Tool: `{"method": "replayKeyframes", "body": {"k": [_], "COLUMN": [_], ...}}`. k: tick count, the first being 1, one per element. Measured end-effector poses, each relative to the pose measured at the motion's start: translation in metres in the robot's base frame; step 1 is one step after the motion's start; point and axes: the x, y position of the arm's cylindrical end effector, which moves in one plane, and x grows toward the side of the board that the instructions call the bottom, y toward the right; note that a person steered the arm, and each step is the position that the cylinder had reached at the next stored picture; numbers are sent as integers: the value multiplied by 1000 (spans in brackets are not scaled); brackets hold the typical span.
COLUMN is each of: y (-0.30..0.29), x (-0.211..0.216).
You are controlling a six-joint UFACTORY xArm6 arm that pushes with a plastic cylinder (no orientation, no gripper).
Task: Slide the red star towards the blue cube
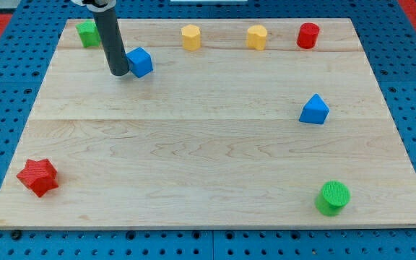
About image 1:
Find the blue cube block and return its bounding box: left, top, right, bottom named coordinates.
left=126, top=47, right=153, bottom=78

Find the red star block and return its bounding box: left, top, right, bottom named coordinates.
left=17, top=159, right=59, bottom=197

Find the wooden board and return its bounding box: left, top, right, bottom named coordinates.
left=0, top=18, right=416, bottom=230

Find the yellow hexagon block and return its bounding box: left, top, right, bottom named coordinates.
left=181, top=25, right=201, bottom=51

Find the yellow heart block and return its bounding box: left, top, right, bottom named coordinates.
left=246, top=25, right=268, bottom=51

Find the blue triangle block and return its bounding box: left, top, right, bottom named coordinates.
left=298, top=94, right=330, bottom=125

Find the red cylinder block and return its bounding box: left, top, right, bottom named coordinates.
left=296, top=22, right=320, bottom=49

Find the green cylinder block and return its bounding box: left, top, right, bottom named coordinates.
left=315, top=181, right=351, bottom=217

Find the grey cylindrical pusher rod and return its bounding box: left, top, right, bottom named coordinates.
left=93, top=2, right=129, bottom=77

